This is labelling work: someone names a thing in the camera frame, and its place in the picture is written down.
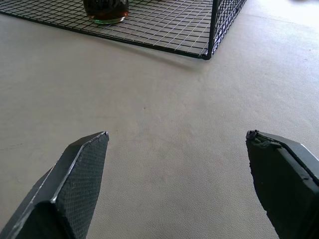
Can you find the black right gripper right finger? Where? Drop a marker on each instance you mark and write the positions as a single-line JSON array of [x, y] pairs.
[[281, 184]]

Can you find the brown glass bottle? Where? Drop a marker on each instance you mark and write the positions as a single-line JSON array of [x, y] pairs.
[[106, 11]]

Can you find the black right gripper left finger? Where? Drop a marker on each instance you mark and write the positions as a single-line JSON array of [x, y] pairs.
[[67, 189]]

